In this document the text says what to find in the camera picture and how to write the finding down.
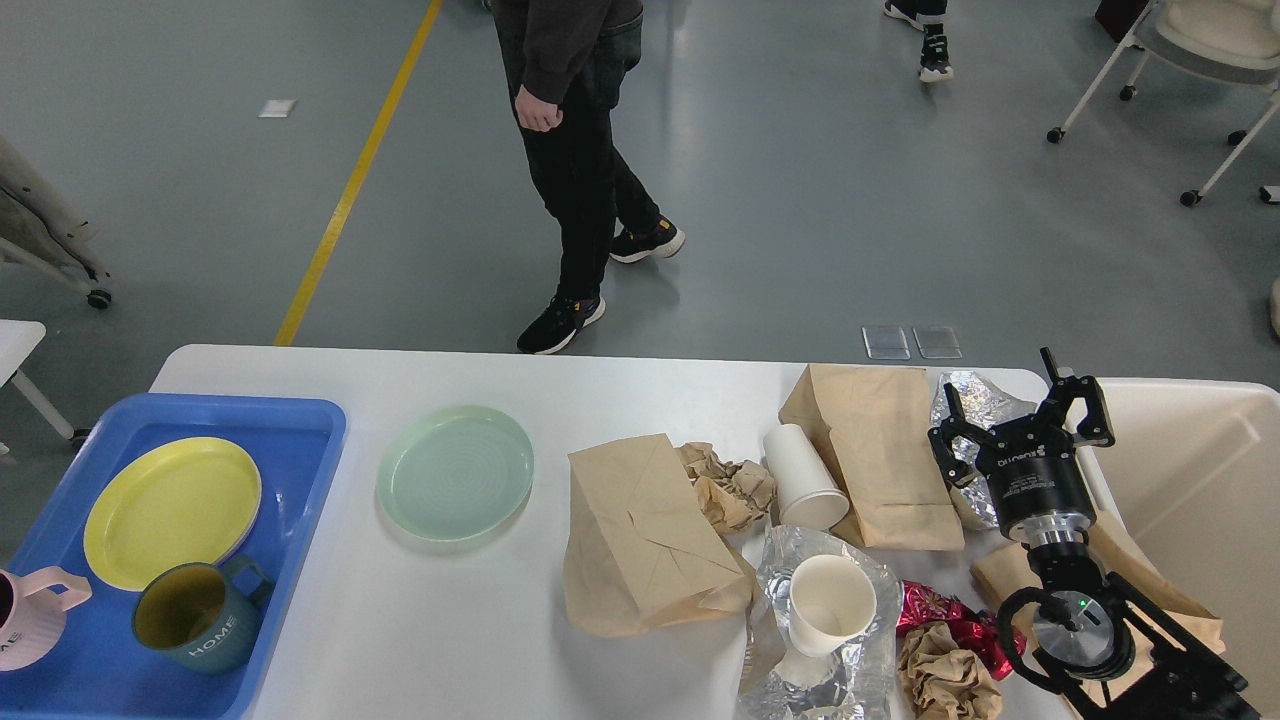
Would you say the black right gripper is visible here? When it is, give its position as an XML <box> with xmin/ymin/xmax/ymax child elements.
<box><xmin>927</xmin><ymin>347</ymin><xmax>1116</xmax><ymax>544</ymax></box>

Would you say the mint green plate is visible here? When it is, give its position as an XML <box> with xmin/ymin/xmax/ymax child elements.
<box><xmin>375</xmin><ymin>405</ymin><xmax>535</xmax><ymax>550</ymax></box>

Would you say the pink home mug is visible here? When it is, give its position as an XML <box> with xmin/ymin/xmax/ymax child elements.
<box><xmin>1</xmin><ymin>566</ymin><xmax>92</xmax><ymax>671</ymax></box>

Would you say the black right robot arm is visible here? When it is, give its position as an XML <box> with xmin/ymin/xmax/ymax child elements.
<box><xmin>928</xmin><ymin>348</ymin><xmax>1258</xmax><ymax>719</ymax></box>

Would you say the brown paper bag under arm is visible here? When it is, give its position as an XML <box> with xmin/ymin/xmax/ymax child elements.
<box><xmin>972</xmin><ymin>514</ymin><xmax>1257</xmax><ymax>719</ymax></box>

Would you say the crumpled silver foil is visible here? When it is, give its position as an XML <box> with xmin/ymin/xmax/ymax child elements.
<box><xmin>931</xmin><ymin>370</ymin><xmax>1037</xmax><ymax>530</ymax></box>

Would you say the flat brown paper bag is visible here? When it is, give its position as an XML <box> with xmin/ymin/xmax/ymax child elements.
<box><xmin>780</xmin><ymin>363</ymin><xmax>965</xmax><ymax>552</ymax></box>

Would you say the beige plastic bin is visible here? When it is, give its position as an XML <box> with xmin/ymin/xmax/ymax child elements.
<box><xmin>1080</xmin><ymin>377</ymin><xmax>1279</xmax><ymax>719</ymax></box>

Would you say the red foil wrapper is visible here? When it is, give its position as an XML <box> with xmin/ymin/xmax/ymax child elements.
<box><xmin>896</xmin><ymin>580</ymin><xmax>1014</xmax><ymax>682</ymax></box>

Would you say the lying white paper cup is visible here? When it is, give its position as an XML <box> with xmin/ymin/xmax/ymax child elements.
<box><xmin>763</xmin><ymin>424</ymin><xmax>850</xmax><ymax>530</ymax></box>

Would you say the upright white paper cup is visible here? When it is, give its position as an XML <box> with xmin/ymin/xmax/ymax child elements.
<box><xmin>788</xmin><ymin>553</ymin><xmax>878</xmax><ymax>657</ymax></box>

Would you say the crumpled brown paper ball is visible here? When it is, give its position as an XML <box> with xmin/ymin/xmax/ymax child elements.
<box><xmin>897</xmin><ymin>621</ymin><xmax>1004</xmax><ymax>719</ymax></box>

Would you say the silver foil bag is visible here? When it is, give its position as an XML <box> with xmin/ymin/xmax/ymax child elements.
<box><xmin>735</xmin><ymin>525</ymin><xmax>902</xmax><ymax>719</ymax></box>

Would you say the crumpled brown paper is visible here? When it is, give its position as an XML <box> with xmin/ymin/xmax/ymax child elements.
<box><xmin>676</xmin><ymin>442</ymin><xmax>777</xmax><ymax>536</ymax></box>

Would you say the large brown paper bag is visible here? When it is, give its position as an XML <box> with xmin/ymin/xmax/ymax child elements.
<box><xmin>562</xmin><ymin>434</ymin><xmax>756</xmax><ymax>638</ymax></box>

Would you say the person with black sneakers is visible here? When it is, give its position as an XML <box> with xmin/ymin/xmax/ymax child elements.
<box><xmin>883</xmin><ymin>0</ymin><xmax>955</xmax><ymax>85</ymax></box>

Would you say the white rolling chair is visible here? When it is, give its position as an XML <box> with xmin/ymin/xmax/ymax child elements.
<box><xmin>1046</xmin><ymin>1</ymin><xmax>1279</xmax><ymax>208</ymax></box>

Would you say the person in dark clothes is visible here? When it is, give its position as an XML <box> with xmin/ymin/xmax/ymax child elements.
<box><xmin>490</xmin><ymin>1</ymin><xmax>686</xmax><ymax>355</ymax></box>

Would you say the yellow plate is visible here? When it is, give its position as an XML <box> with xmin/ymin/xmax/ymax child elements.
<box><xmin>83</xmin><ymin>437</ymin><xmax>262</xmax><ymax>591</ymax></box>

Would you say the teal home mug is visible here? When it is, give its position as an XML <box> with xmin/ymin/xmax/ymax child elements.
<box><xmin>131</xmin><ymin>556</ymin><xmax>275</xmax><ymax>675</ymax></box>

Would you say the blue plastic tray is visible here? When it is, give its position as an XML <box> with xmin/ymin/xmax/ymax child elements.
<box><xmin>1</xmin><ymin>393</ymin><xmax>346</xmax><ymax>719</ymax></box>

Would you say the white side table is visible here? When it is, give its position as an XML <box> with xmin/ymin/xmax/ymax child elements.
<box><xmin>1</xmin><ymin>319</ymin><xmax>77</xmax><ymax>441</ymax></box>

